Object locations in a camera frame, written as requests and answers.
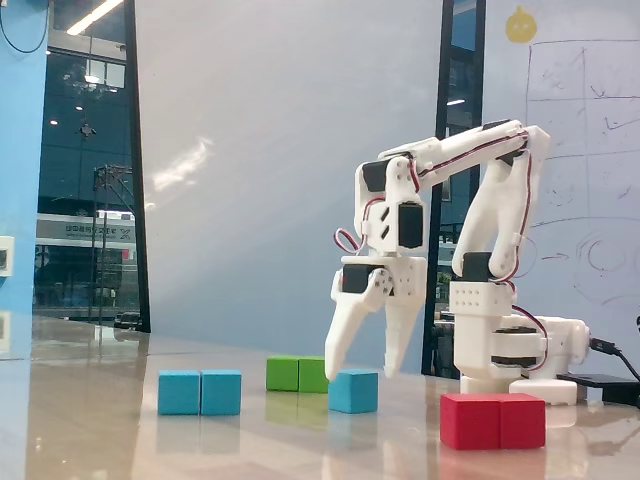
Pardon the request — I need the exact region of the long green block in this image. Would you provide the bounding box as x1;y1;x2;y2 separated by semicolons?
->
265;355;332;394

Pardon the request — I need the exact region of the black window frame post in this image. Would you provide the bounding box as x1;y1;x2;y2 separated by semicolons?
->
467;0;487;199
122;0;152;334
422;0;454;377

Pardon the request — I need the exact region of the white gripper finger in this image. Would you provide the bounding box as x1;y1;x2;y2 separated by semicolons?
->
383;298;427;379
323;268;397;384

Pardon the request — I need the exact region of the long red block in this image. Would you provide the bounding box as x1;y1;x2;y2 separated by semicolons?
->
439;392;547;451

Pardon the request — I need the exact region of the thin black hanging cable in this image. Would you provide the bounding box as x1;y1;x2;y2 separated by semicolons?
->
0;0;54;54

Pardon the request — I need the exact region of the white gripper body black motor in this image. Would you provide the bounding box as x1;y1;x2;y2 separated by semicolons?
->
333;254;429;302

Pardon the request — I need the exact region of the black power cable with plug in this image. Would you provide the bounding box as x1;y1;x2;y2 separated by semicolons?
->
588;337;640;382

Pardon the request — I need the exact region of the yellow round sticker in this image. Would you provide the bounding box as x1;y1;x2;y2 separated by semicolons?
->
504;5;539;45

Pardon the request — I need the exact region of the small blue cube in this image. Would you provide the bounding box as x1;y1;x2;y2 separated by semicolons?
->
327;368;380;415

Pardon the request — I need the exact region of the black power adapter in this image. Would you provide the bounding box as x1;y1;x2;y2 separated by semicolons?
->
555;372;640;404

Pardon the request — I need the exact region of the white storefront sign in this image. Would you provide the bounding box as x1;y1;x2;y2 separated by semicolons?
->
37;213;136;246

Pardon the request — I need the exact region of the metal scaffold tower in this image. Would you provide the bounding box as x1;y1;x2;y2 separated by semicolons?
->
88;163;135;324

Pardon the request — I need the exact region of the long blue block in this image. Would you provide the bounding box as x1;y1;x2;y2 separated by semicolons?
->
157;368;242;417

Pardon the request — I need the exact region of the white wall socket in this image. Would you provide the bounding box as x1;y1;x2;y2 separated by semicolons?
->
0;235;15;277

